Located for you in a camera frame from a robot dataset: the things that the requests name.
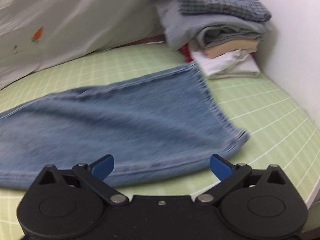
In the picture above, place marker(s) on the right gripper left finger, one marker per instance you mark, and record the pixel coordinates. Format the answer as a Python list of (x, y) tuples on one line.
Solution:
[(92, 177)]

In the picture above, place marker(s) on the white folded garment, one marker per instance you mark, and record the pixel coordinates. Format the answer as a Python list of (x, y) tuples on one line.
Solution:
[(239, 63)]

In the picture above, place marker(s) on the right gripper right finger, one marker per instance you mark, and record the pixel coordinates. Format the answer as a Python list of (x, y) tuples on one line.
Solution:
[(231, 178)]

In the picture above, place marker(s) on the grey-blue folded garment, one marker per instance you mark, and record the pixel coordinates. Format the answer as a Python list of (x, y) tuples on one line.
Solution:
[(207, 29)]

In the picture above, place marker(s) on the green grid table mat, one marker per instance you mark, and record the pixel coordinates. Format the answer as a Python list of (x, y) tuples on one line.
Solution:
[(280, 131)]

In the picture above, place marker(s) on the white carrot print sheet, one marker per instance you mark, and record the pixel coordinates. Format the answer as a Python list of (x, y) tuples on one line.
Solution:
[(39, 34)]

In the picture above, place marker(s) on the blue denim jeans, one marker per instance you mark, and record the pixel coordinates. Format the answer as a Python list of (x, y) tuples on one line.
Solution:
[(156, 126)]

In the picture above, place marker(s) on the beige folded garment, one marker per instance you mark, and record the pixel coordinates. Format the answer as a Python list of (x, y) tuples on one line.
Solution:
[(230, 46)]

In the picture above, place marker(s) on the blue checkered folded shirt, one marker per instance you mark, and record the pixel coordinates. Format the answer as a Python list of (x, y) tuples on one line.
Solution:
[(249, 10)]

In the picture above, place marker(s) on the red folded garment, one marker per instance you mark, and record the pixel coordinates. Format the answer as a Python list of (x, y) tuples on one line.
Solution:
[(184, 50)]

